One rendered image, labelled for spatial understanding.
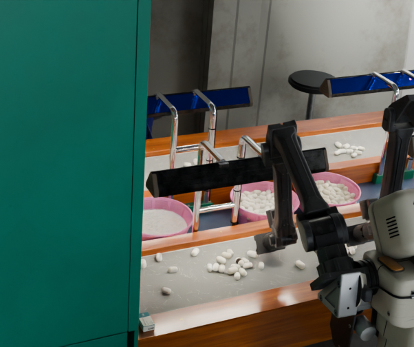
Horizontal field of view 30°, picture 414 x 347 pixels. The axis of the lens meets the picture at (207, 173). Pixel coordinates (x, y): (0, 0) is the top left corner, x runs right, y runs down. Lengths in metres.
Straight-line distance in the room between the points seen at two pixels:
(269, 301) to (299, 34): 2.84
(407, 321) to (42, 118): 0.93
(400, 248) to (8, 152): 0.90
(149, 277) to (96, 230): 0.62
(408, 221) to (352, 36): 3.48
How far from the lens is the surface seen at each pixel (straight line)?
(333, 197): 3.05
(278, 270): 2.57
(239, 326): 2.33
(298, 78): 4.68
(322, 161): 2.56
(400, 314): 1.79
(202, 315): 2.30
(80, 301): 2.00
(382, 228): 1.82
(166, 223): 2.77
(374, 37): 5.25
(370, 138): 3.62
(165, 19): 4.59
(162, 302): 2.38
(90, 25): 1.67
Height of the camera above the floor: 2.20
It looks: 28 degrees down
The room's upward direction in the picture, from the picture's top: 5 degrees clockwise
